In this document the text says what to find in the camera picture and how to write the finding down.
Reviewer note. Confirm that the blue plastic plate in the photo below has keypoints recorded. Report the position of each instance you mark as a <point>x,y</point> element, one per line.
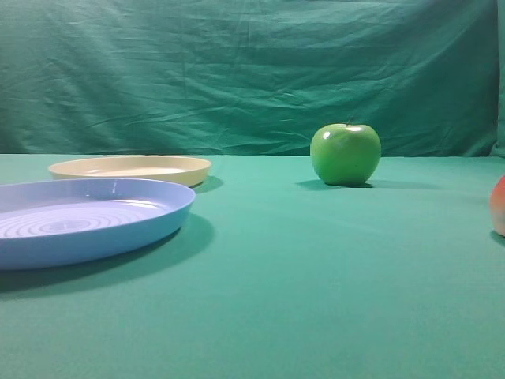
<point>70,221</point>

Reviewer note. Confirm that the red yellow round bread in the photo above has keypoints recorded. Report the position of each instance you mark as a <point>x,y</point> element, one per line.
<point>497,207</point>

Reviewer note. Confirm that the green table cloth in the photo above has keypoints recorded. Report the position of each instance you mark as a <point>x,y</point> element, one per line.
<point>276,275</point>

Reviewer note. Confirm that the green backdrop cloth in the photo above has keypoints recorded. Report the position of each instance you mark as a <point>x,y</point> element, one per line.
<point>250,77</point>

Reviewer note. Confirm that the green apple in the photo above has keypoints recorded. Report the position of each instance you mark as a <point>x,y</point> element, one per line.
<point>344,154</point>

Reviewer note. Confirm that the yellow plastic plate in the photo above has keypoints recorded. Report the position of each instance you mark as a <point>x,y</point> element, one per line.
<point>186,170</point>

